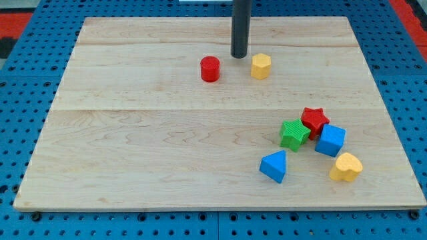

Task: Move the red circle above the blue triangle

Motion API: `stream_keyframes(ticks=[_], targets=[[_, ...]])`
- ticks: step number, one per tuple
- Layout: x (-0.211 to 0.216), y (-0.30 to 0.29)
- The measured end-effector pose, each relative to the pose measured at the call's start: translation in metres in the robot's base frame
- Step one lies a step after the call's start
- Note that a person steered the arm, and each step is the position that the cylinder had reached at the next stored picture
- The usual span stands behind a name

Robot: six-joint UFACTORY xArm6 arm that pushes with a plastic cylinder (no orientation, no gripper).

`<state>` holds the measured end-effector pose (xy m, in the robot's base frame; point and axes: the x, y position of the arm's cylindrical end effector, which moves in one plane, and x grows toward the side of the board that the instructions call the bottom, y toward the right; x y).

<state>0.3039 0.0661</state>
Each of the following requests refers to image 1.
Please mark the blue triangle block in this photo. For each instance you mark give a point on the blue triangle block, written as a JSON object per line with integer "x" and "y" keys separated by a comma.
{"x": 274, "y": 166}

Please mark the red cylinder block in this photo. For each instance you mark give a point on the red cylinder block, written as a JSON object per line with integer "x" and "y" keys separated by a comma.
{"x": 210, "y": 69}

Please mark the light wooden board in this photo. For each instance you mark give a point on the light wooden board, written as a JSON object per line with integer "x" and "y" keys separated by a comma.
{"x": 134, "y": 128}

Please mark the yellow hexagon block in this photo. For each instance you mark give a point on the yellow hexagon block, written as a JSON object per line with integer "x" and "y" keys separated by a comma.
{"x": 261, "y": 66}

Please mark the green star block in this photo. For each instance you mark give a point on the green star block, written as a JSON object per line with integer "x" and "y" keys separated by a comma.
{"x": 293, "y": 134}

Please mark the red star block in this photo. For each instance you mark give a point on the red star block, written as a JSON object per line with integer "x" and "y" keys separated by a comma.
{"x": 314, "y": 120}

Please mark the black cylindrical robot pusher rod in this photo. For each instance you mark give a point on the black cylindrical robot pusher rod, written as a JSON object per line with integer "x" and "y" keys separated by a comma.
{"x": 241, "y": 15}

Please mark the blue cube block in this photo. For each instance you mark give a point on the blue cube block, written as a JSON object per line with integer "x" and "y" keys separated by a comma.
{"x": 331, "y": 140}

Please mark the yellow heart block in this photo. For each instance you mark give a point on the yellow heart block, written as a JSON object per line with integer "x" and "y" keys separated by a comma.
{"x": 347, "y": 167}

